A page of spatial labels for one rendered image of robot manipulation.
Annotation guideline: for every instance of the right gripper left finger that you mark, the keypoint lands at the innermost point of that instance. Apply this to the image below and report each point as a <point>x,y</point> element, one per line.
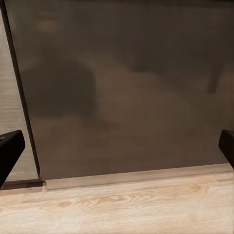
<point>11,147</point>

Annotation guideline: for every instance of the dishwasher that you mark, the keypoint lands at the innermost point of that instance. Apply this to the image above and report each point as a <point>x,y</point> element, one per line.
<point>13,109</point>

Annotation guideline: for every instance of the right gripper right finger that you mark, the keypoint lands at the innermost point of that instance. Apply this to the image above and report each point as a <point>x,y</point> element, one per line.
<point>226,145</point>

